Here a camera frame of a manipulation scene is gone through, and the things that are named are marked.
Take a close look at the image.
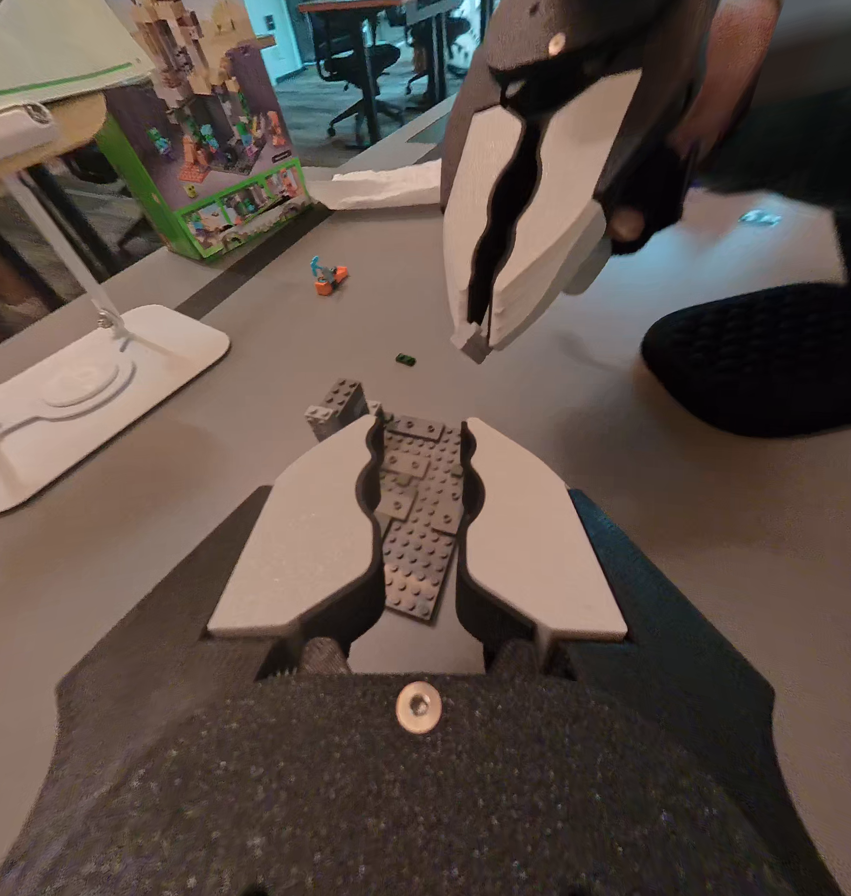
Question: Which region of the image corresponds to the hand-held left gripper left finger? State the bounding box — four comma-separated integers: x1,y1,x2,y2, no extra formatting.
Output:
206,414,386,639

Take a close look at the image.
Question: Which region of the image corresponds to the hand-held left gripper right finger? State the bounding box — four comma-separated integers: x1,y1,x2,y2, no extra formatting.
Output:
455,418,629,645

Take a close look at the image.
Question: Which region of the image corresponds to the person's right hand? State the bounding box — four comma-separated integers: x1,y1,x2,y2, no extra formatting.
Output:
606,0,783,244

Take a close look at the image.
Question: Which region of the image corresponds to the orange brick figure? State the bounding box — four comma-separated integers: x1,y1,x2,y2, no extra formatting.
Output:
308,254,351,298

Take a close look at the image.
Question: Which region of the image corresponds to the green toy set box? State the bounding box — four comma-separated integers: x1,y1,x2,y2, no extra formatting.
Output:
91,0,314,263

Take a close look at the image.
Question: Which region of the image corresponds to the grey brick model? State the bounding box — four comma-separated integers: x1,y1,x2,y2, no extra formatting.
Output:
304,378,468,624

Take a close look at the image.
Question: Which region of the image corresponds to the black office chair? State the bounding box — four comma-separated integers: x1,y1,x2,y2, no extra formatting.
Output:
305,10,407,149

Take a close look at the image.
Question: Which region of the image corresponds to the white wooden book stand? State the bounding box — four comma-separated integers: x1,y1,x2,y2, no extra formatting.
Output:
0,90,232,519

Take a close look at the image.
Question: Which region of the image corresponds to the black mesh seat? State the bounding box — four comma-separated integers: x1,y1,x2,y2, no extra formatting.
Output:
640,282,851,440

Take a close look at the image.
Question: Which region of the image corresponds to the numbered white paper bag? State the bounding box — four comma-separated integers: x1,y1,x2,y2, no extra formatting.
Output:
305,158,445,212

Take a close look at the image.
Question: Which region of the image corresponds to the building instruction booklet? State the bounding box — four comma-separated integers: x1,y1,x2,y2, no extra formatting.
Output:
0,0,158,118

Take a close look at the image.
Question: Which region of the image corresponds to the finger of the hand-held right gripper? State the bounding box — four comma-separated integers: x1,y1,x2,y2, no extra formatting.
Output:
441,104,531,347
483,69,643,352

